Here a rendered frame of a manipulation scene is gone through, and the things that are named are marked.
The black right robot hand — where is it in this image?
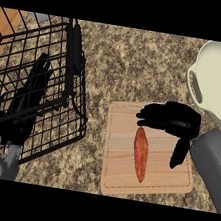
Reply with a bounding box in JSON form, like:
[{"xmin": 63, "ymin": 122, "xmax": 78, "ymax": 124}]
[{"xmin": 128, "ymin": 96, "xmax": 204, "ymax": 173}]

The pale wooden cutting board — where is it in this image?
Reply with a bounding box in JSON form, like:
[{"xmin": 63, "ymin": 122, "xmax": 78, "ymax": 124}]
[{"xmin": 94, "ymin": 95, "xmax": 206, "ymax": 209}]

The orange sweet potato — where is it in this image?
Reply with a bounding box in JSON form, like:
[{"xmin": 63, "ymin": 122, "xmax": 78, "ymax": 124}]
[{"xmin": 128, "ymin": 126, "xmax": 154, "ymax": 185}]

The black wire basket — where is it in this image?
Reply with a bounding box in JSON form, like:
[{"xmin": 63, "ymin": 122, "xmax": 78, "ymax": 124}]
[{"xmin": 0, "ymin": 7, "xmax": 104, "ymax": 174}]

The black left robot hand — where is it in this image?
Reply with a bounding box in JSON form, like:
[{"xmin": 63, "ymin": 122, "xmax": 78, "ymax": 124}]
[{"xmin": 0, "ymin": 45, "xmax": 57, "ymax": 151}]

